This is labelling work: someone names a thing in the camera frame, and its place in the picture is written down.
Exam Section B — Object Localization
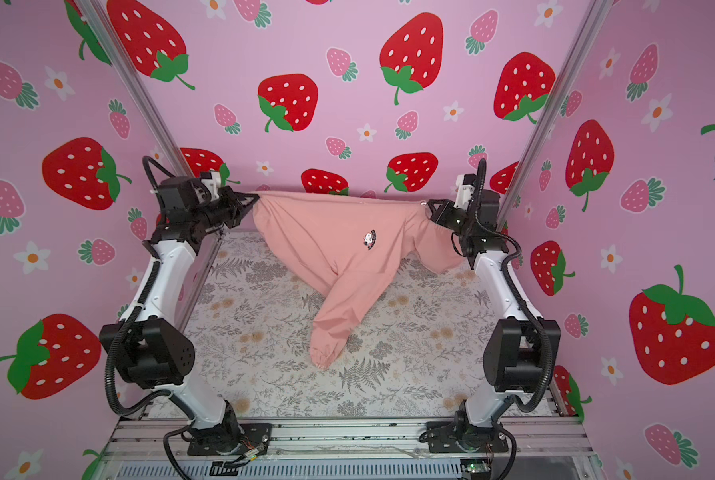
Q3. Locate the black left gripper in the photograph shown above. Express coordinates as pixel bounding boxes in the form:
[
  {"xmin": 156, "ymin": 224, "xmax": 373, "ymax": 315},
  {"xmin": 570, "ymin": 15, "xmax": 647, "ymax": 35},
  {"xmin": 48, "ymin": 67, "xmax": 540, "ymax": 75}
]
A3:
[{"xmin": 190, "ymin": 193, "xmax": 256, "ymax": 238}]

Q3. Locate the pink hooded zip jacket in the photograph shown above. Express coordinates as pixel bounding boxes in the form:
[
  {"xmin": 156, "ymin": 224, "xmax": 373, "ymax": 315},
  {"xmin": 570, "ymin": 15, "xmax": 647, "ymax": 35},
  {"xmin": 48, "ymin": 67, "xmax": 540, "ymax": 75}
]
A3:
[{"xmin": 253, "ymin": 191, "xmax": 463, "ymax": 369}]

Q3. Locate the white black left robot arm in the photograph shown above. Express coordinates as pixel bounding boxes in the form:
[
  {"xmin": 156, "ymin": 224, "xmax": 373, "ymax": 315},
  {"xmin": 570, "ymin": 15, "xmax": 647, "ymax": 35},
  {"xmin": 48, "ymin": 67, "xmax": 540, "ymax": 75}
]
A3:
[{"xmin": 100, "ymin": 156, "xmax": 260, "ymax": 454}]

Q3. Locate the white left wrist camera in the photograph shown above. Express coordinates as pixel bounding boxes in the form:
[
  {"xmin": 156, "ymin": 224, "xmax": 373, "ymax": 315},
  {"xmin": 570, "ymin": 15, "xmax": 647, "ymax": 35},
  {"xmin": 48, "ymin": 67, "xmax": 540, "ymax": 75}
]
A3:
[{"xmin": 197, "ymin": 171, "xmax": 222, "ymax": 203}]

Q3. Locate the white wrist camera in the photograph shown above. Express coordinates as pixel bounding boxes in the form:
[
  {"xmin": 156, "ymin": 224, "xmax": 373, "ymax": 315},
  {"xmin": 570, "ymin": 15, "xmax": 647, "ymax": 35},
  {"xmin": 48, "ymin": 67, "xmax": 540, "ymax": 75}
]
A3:
[
  {"xmin": 455, "ymin": 174, "xmax": 477, "ymax": 211},
  {"xmin": 197, "ymin": 171, "xmax": 222, "ymax": 203}
]

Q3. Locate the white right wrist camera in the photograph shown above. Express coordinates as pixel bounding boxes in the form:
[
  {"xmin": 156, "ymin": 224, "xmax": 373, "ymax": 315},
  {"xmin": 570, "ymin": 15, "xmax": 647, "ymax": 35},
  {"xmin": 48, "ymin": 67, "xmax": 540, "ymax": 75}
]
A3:
[{"xmin": 455, "ymin": 174, "xmax": 477, "ymax": 211}]

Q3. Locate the aluminium left corner post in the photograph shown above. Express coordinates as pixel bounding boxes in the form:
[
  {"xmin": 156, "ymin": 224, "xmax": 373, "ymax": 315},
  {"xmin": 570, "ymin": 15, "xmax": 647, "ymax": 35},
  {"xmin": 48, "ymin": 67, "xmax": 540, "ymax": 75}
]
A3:
[{"xmin": 78, "ymin": 0, "xmax": 192, "ymax": 176}]

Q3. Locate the aluminium corner post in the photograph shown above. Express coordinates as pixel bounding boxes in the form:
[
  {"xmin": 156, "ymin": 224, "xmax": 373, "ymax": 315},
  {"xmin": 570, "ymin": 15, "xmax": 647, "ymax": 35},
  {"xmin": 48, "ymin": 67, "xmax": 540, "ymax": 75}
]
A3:
[
  {"xmin": 78, "ymin": 0, "xmax": 192, "ymax": 176},
  {"xmin": 499, "ymin": 0, "xmax": 613, "ymax": 222}
]

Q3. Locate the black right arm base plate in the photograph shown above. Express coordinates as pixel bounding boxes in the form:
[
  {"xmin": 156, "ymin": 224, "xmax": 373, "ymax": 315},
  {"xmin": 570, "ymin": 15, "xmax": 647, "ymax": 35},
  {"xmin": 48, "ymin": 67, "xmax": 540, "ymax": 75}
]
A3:
[{"xmin": 419, "ymin": 420, "xmax": 509, "ymax": 454}]

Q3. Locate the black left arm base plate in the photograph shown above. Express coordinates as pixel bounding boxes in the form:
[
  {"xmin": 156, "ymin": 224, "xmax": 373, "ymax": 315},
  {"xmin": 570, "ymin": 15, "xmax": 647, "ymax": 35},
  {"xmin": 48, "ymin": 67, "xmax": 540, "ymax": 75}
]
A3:
[{"xmin": 188, "ymin": 423, "xmax": 273, "ymax": 461}]

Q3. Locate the aluminium right corner post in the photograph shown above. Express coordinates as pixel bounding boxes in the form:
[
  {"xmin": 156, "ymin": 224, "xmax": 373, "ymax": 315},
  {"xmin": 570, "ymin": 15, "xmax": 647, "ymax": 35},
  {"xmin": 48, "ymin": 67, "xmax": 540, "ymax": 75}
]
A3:
[{"xmin": 499, "ymin": 0, "xmax": 613, "ymax": 222}]

